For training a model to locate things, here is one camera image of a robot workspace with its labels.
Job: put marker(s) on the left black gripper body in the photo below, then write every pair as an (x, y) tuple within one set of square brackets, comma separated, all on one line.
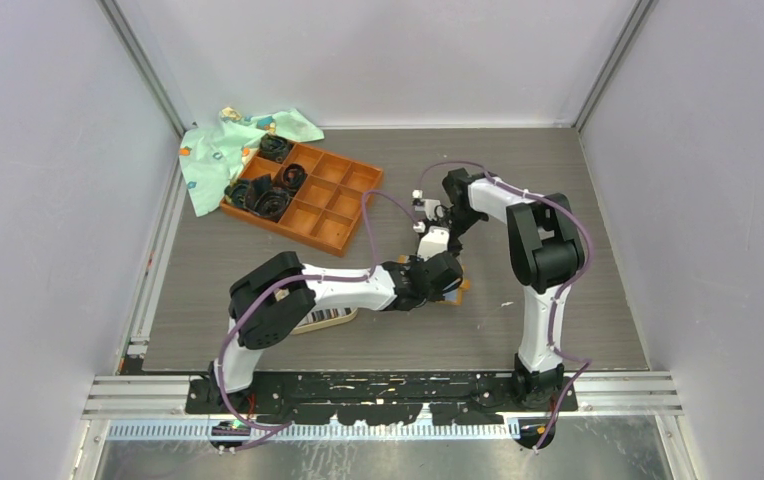
[(436, 295)]

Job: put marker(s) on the green patterned cloth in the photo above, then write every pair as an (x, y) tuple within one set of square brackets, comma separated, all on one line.
[(212, 157)]

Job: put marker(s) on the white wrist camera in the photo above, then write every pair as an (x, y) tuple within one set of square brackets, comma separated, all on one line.
[(431, 209), (434, 240)]

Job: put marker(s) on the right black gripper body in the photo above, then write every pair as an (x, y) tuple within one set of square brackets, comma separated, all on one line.
[(462, 221)]

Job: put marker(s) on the rolled dark belt top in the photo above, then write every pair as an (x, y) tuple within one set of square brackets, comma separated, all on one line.
[(275, 148)]

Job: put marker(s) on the rolled dark belt left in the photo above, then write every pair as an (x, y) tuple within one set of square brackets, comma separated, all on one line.
[(235, 193)]

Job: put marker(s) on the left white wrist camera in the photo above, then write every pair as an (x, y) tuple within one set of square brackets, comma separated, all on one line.
[(434, 240)]

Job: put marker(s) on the rolled dark belt middle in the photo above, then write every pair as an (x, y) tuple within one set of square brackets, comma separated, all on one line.
[(292, 178)]

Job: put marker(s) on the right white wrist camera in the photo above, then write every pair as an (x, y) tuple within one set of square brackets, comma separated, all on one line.
[(431, 209)]

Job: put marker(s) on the rolled dark belt front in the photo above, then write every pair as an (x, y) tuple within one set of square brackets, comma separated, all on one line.
[(266, 200)]

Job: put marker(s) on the oval wooden card tray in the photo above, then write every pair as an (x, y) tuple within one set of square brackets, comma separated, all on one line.
[(311, 328)]

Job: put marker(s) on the stack of credit cards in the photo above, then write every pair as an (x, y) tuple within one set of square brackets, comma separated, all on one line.
[(327, 315)]

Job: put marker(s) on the orange leather card holder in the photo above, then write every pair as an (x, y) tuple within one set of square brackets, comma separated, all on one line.
[(454, 293)]

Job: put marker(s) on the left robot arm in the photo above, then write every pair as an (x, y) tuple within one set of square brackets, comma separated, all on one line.
[(268, 303)]

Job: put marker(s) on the orange compartment organizer tray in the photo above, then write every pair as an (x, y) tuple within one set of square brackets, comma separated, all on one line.
[(327, 210)]

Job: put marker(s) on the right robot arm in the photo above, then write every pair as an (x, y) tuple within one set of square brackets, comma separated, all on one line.
[(545, 252)]

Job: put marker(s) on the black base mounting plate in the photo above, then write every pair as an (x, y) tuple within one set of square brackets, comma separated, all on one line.
[(386, 397)]

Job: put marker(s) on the rolled dark belt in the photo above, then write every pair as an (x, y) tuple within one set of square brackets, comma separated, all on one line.
[(235, 193), (275, 148), (266, 200), (292, 178)]

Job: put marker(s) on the white slotted cable duct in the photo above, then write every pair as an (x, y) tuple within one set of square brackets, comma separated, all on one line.
[(214, 429)]

